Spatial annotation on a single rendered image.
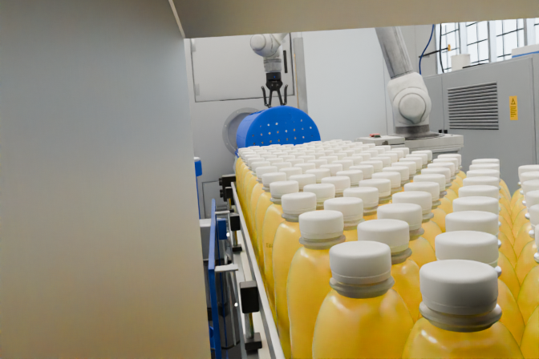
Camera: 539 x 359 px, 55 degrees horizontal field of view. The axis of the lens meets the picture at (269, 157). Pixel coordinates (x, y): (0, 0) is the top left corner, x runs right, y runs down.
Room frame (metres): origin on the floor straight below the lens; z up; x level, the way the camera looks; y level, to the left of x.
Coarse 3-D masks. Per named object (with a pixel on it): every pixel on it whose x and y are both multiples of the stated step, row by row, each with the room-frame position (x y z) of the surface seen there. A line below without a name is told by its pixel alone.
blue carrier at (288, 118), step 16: (256, 112) 2.36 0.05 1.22; (272, 112) 1.90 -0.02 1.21; (288, 112) 1.91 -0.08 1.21; (304, 112) 1.92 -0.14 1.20; (240, 128) 2.50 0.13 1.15; (256, 128) 1.90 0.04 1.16; (272, 128) 1.90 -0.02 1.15; (288, 128) 1.91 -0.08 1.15; (304, 128) 1.92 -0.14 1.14; (240, 144) 2.33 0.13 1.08; (256, 144) 1.90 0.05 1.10; (272, 144) 1.90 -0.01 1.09
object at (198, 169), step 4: (200, 160) 2.35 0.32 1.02; (196, 164) 2.27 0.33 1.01; (200, 164) 2.31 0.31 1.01; (196, 168) 2.27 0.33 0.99; (200, 168) 2.30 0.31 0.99; (196, 172) 2.26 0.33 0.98; (200, 172) 2.30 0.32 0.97; (196, 176) 2.26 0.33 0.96; (196, 180) 2.26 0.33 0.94; (200, 216) 2.27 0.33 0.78; (212, 328) 2.40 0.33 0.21; (212, 332) 2.39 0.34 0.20; (212, 336) 2.40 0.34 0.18; (212, 340) 2.28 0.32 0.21; (212, 344) 2.28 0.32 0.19
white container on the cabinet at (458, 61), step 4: (452, 56) 4.16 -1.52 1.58; (456, 56) 4.13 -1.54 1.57; (460, 56) 4.12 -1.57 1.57; (464, 56) 4.11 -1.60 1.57; (468, 56) 4.13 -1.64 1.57; (452, 60) 4.17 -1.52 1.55; (456, 60) 4.13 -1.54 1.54; (460, 60) 4.12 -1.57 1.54; (464, 60) 4.11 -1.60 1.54; (468, 60) 4.12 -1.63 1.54; (452, 64) 4.17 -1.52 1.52; (456, 64) 4.13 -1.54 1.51; (460, 64) 4.12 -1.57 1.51; (464, 64) 4.11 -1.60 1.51; (468, 64) 4.12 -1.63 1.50; (452, 68) 4.17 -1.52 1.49; (456, 68) 4.14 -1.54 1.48; (460, 68) 4.12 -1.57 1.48
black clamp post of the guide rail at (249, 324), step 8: (240, 288) 0.63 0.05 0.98; (248, 288) 0.63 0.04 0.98; (256, 288) 0.63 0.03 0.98; (248, 296) 0.63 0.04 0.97; (256, 296) 0.63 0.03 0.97; (248, 304) 0.63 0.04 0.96; (256, 304) 0.63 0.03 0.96; (248, 312) 0.63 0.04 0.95; (256, 312) 0.63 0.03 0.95; (248, 320) 0.64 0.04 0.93; (248, 328) 0.64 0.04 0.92; (248, 336) 0.64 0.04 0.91; (256, 336) 0.64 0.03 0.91; (248, 344) 0.63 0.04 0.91; (256, 344) 0.63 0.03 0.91
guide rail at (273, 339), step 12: (240, 216) 1.11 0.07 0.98; (252, 252) 0.79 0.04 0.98; (252, 264) 0.73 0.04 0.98; (252, 276) 0.75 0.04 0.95; (264, 288) 0.62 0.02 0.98; (264, 300) 0.58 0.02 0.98; (264, 312) 0.54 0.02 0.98; (264, 324) 0.55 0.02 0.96; (276, 336) 0.48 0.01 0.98; (276, 348) 0.45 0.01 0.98
